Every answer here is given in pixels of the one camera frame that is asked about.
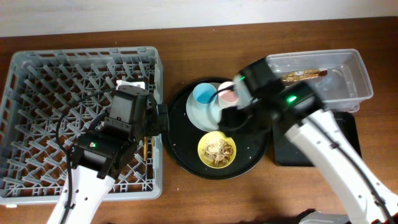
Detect wooden chopstick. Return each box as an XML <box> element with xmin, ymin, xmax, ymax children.
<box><xmin>143</xmin><ymin>137</ymin><xmax>148</xmax><ymax>162</ymax></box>
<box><xmin>151</xmin><ymin>136</ymin><xmax>155</xmax><ymax>152</ymax></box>

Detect pink cup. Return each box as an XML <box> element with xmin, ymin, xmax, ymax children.
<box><xmin>218</xmin><ymin>82</ymin><xmax>239</xmax><ymax>109</ymax></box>

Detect gold foil wrapper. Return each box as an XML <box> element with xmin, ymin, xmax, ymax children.
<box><xmin>280</xmin><ymin>69</ymin><xmax>328</xmax><ymax>83</ymax></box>

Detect food scraps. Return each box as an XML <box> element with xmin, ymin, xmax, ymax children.
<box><xmin>202</xmin><ymin>139</ymin><xmax>234</xmax><ymax>167</ymax></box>

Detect yellow bowl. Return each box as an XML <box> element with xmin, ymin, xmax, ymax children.
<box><xmin>198</xmin><ymin>131</ymin><xmax>237</xmax><ymax>169</ymax></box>

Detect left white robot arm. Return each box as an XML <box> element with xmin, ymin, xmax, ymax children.
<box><xmin>48</xmin><ymin>82</ymin><xmax>169</xmax><ymax>223</ymax></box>

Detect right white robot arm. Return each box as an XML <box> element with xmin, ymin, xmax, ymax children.
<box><xmin>218</xmin><ymin>58</ymin><xmax>397</xmax><ymax>223</ymax></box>

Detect grey plastic dishwasher rack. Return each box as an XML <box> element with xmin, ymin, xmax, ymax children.
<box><xmin>1</xmin><ymin>47</ymin><xmax>164</xmax><ymax>205</ymax></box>

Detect light blue cup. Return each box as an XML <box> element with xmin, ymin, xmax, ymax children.
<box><xmin>193</xmin><ymin>83</ymin><xmax>216</xmax><ymax>110</ymax></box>

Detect round black tray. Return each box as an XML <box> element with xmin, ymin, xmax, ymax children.
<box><xmin>162</xmin><ymin>78</ymin><xmax>271</xmax><ymax>180</ymax></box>

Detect grey round plate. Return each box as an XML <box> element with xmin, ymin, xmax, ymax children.
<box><xmin>186</xmin><ymin>82</ymin><xmax>222</xmax><ymax>132</ymax></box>

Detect black rectangular tray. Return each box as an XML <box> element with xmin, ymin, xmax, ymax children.
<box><xmin>272</xmin><ymin>111</ymin><xmax>362</xmax><ymax>167</ymax></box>

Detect clear plastic bin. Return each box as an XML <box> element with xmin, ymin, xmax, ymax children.
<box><xmin>266</xmin><ymin>49</ymin><xmax>373</xmax><ymax>113</ymax></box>

